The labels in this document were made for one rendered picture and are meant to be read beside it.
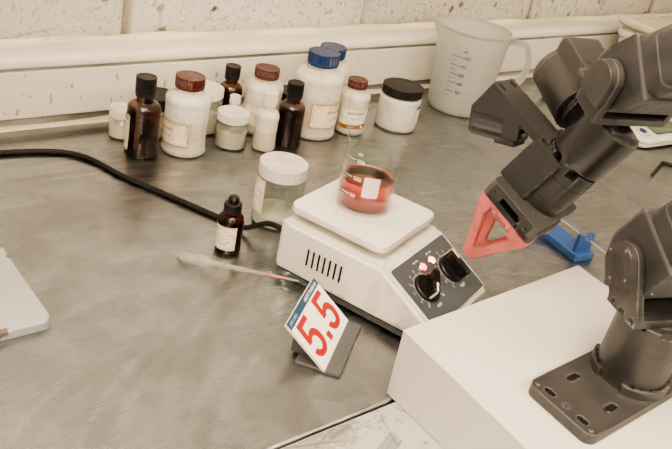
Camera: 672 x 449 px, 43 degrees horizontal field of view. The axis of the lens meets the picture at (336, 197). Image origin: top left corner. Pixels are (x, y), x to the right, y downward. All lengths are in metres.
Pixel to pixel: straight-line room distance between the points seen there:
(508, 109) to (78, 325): 0.46
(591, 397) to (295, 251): 0.34
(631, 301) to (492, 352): 0.13
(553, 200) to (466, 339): 0.16
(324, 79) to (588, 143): 0.54
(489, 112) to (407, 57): 0.71
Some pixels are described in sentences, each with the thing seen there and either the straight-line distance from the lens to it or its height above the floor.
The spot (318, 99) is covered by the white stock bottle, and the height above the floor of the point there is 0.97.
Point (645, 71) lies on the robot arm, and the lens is 0.74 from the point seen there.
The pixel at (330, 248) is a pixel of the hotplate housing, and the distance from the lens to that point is 0.88.
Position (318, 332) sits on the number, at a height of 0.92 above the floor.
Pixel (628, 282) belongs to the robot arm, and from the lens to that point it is 0.73.
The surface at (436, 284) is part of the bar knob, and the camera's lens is 0.87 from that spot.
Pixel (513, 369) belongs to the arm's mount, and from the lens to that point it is 0.77.
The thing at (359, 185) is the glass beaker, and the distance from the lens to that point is 0.89.
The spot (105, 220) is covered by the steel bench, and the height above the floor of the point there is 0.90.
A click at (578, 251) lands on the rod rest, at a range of 1.14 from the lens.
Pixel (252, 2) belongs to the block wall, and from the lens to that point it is 1.36.
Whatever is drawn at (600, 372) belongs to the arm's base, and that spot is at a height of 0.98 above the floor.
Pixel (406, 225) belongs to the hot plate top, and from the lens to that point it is 0.91.
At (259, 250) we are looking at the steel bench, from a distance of 0.98.
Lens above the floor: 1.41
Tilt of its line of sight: 27 degrees down
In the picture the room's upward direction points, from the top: 12 degrees clockwise
